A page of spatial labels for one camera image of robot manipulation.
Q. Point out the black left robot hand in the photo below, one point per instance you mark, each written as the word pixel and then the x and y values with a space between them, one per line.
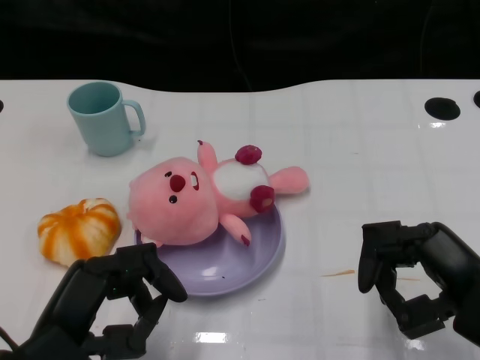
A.
pixel 78 303

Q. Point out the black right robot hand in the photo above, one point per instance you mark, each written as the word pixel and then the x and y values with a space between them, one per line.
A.
pixel 450 262

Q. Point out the pink plush doll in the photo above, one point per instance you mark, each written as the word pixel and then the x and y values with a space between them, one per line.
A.
pixel 176 210

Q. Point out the purple plastic plate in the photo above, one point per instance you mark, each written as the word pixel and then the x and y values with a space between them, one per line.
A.
pixel 232 270

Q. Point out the orange striped pumpkin toy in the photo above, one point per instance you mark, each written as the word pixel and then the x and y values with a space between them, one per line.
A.
pixel 78 228

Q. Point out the teal plastic mug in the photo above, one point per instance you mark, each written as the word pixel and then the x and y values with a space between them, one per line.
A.
pixel 101 127

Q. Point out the black backdrop cloth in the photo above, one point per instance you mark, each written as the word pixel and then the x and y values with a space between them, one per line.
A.
pixel 150 37

